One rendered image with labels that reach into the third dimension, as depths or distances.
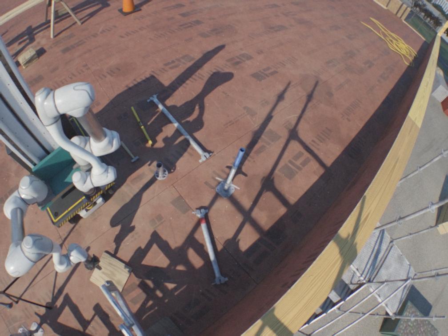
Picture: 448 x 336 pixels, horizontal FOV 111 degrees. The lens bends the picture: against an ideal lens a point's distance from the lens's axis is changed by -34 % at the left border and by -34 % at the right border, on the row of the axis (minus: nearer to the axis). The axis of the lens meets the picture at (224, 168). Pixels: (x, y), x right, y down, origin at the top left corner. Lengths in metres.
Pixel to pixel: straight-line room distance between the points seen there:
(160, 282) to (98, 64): 2.92
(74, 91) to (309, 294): 1.72
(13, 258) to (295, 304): 1.61
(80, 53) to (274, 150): 3.25
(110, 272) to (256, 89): 2.67
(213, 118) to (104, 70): 1.73
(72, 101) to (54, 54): 3.21
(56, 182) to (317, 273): 2.00
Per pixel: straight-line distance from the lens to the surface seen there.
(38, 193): 1.83
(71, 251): 1.79
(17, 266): 1.39
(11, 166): 3.15
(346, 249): 1.72
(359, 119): 3.69
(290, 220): 2.32
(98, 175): 1.46
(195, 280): 2.06
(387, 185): 2.23
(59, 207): 2.11
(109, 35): 4.23
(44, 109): 1.25
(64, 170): 1.98
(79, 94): 1.17
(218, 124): 2.58
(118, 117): 2.74
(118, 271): 2.13
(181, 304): 2.08
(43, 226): 2.55
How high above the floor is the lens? 2.06
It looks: 63 degrees down
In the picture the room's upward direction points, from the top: 19 degrees clockwise
